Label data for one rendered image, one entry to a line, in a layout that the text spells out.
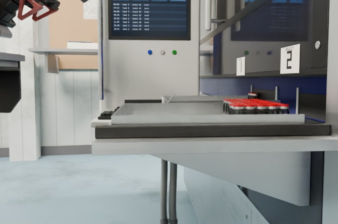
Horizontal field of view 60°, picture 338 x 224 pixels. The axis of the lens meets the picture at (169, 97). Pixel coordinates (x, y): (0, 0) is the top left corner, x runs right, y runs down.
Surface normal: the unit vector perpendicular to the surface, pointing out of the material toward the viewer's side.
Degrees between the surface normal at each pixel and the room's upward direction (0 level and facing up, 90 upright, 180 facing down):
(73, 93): 90
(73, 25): 90
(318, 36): 90
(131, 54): 90
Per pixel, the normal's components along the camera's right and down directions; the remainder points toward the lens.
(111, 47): 0.07, 0.06
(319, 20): -1.00, 0.00
